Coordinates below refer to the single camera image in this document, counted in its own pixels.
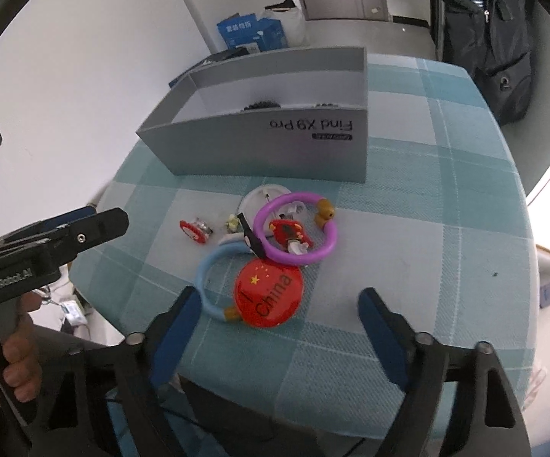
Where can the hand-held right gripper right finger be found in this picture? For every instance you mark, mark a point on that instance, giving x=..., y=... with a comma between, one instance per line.
x=384, y=338

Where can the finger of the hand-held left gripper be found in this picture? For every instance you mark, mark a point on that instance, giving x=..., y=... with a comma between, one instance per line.
x=72, y=214
x=98, y=228

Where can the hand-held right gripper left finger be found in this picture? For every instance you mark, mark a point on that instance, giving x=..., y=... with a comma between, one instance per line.
x=177, y=328

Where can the small red white charm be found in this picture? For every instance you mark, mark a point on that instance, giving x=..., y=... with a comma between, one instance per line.
x=196, y=229

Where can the grey cardboard box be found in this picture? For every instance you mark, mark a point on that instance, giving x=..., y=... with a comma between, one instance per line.
x=265, y=152

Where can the person's left hand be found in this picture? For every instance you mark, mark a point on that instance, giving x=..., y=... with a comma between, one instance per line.
x=22, y=366

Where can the teal checked tablecloth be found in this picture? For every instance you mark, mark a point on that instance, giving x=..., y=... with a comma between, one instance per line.
x=398, y=247

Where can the red round badge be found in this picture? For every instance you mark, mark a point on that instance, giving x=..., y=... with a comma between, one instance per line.
x=267, y=293

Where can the black hair clip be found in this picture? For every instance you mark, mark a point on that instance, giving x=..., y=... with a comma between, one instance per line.
x=251, y=240

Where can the small pale charm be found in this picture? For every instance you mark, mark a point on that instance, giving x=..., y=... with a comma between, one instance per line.
x=232, y=223

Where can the crumpled plastic bag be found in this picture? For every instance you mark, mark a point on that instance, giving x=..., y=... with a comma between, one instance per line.
x=534, y=381

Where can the black shoe box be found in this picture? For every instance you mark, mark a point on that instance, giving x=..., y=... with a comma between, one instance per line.
x=229, y=53

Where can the blue cardboard box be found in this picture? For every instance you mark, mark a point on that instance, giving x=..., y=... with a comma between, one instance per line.
x=271, y=33
x=235, y=33

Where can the white bag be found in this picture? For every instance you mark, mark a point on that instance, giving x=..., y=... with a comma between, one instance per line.
x=289, y=19

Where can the dark backpack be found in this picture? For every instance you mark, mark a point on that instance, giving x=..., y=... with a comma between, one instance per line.
x=484, y=33

